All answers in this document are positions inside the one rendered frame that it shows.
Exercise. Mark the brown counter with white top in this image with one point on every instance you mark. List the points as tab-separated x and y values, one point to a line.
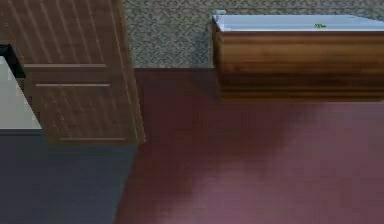
300	63

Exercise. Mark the small grey object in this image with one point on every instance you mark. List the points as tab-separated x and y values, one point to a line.
218	12

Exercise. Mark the tall brown wooden cupboard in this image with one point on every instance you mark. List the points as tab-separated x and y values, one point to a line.
76	73

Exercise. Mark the dark grey cabinet, pale top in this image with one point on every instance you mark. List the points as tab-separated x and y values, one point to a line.
50	180

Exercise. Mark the small green object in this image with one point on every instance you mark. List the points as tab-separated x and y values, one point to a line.
320	25

